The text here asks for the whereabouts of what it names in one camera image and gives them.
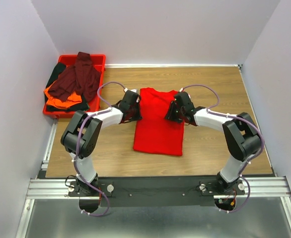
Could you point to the orange t shirt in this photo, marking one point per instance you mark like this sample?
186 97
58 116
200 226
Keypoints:
63 103

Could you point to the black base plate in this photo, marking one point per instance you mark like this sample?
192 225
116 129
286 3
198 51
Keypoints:
157 192

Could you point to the red plastic bin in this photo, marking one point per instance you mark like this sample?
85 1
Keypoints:
99 64

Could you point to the maroon t shirt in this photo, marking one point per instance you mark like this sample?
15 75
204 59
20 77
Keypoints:
81 77

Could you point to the black t shirt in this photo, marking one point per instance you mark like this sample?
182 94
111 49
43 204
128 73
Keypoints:
49 109

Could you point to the bright red t shirt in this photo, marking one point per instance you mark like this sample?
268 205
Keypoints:
154 134

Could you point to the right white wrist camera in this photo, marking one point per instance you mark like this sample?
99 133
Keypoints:
189 95

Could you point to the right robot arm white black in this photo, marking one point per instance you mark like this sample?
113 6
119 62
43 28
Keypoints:
243 138

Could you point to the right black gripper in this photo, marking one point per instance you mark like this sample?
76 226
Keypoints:
170 115

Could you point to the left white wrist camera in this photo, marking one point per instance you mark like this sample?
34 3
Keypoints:
130 91

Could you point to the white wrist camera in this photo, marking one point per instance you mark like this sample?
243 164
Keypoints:
189 95
130 91

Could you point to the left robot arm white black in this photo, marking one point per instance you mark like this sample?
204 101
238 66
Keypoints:
80 138

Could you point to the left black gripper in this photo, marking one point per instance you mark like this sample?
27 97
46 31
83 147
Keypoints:
138 116

